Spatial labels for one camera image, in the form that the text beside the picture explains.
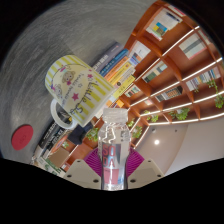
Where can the stack of dark books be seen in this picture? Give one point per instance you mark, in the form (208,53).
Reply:
(50,136)

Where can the chair with dark jacket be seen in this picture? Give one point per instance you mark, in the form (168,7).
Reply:
(78,133)

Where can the tan upholstered chair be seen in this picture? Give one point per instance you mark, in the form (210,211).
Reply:
(59,156)

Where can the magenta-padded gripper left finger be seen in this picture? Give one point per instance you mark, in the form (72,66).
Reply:
(80,173)

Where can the yellow striped cartoon mug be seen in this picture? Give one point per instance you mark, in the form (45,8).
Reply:
(76,83)

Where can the wooden bookshelf unit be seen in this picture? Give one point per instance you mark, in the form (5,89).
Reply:
(173,66)

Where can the flat round red coaster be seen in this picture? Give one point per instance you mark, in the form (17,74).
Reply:
(22,137)

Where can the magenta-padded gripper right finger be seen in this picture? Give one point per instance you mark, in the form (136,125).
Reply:
(146,173)

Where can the clear plastic water bottle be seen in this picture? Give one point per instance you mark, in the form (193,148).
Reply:
(114,150)

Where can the recessed ceiling downlight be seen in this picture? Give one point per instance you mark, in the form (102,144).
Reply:
(156,141)

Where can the stack of colourful books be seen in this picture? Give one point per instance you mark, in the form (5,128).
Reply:
(116,66)

